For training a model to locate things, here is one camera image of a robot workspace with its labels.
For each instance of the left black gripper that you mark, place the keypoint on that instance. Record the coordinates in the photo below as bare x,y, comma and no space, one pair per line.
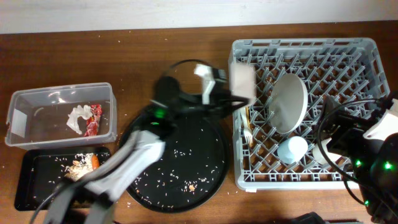
217,107

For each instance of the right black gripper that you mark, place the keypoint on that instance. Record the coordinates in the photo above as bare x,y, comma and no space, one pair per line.
350,128

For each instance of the wooden chopstick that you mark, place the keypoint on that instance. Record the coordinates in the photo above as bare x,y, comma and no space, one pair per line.
248,113

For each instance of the white bowl with leftovers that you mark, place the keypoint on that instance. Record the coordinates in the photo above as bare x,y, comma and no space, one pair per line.
241,81

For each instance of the white plastic fork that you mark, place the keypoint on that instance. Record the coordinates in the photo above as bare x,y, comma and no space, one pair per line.
246,130

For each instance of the grey round plate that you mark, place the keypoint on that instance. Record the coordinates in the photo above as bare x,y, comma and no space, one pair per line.
288,104

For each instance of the white paper cup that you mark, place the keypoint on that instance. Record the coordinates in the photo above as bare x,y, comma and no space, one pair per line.
318,156

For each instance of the light blue cup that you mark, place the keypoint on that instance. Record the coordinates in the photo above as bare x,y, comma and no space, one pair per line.
292,149

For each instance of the red snack wrapper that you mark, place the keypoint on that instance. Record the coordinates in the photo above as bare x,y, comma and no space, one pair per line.
93,123

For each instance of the white napkin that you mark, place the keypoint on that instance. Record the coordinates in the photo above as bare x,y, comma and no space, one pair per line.
78,112

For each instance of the orange carrot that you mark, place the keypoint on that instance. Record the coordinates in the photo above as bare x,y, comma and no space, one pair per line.
94,162

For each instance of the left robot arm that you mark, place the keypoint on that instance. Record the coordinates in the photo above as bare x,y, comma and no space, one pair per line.
92,198

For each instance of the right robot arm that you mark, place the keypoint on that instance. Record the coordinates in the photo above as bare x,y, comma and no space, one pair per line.
376,173

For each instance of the grey plastic dishwasher rack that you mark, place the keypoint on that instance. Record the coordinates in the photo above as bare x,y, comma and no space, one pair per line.
345,69

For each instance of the round black serving tray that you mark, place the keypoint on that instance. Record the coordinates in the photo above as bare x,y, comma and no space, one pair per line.
191,170

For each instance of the clear plastic bin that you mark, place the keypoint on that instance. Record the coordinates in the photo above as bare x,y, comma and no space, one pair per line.
37,118

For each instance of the food leftovers pile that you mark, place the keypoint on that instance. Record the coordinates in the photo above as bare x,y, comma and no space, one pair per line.
81,167

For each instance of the black rectangular tray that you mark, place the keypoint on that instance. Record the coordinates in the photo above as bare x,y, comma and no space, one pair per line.
43,169

